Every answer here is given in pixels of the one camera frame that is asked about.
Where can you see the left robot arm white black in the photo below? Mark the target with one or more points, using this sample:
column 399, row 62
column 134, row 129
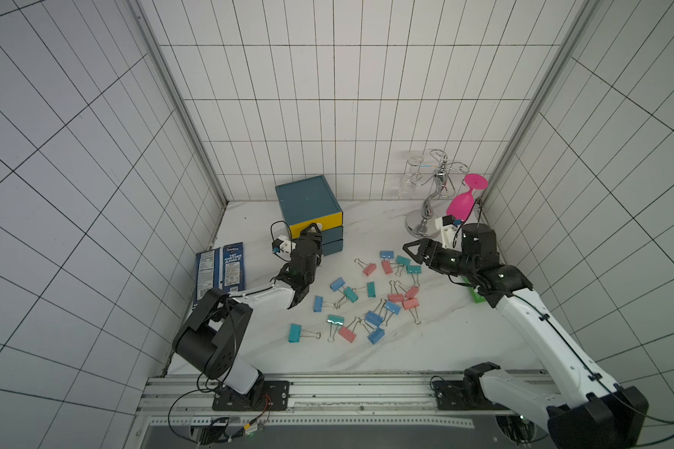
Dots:
column 211, row 337

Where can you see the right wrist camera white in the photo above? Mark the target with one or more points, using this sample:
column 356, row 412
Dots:
column 449, row 229

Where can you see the pink binder clip bottom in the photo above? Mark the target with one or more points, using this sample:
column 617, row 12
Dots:
column 348, row 332

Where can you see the teal binder clip front left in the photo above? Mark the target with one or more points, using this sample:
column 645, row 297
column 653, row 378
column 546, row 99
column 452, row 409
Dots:
column 297, row 333

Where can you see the teal binder clip right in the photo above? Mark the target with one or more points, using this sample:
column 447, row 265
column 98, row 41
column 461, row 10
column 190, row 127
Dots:
column 414, row 272

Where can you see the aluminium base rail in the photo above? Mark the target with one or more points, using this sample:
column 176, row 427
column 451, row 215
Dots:
column 310, row 399

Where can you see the silver glass rack stand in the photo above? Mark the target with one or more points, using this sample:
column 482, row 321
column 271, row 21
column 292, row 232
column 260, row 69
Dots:
column 437, row 185

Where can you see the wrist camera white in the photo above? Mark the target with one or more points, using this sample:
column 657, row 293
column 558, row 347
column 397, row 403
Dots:
column 449, row 229
column 282, row 246

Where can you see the pink binder clip top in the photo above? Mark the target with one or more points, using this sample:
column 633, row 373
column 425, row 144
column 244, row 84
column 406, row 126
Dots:
column 367, row 269

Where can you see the blue binder clip left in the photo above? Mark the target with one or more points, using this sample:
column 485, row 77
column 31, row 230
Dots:
column 320, row 305

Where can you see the blue binder clip bottom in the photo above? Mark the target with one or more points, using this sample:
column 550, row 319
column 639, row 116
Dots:
column 375, row 332

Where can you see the blue binder clip middle right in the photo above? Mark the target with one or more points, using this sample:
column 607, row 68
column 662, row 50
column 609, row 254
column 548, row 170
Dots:
column 387, row 310

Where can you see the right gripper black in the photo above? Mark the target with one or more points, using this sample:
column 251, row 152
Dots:
column 429, row 253

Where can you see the magenta plastic wine glass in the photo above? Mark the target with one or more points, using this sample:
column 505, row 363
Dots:
column 461, row 207

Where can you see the clear glass on rack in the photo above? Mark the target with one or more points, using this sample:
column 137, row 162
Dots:
column 411, row 178

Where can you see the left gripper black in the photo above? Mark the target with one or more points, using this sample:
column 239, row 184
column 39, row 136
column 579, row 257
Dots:
column 317, row 236

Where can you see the teal drawer cabinet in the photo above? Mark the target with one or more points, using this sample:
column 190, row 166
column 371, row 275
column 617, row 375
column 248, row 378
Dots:
column 312, row 198

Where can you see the teal binder clip upper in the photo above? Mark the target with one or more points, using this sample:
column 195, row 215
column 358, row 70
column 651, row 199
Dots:
column 400, row 264

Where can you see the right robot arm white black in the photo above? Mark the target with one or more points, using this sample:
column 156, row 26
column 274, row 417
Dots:
column 590, row 409

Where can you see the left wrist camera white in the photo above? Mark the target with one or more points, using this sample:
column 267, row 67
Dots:
column 282, row 246

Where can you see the teal shiny binder clip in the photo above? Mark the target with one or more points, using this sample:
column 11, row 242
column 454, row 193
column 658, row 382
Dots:
column 336, row 322

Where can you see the green snack packet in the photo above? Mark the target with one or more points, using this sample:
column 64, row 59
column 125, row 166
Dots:
column 477, row 298

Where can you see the yellow top drawer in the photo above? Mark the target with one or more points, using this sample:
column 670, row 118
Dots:
column 327, row 222

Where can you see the blue binder clip upper middle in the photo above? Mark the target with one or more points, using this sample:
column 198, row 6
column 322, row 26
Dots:
column 338, row 285

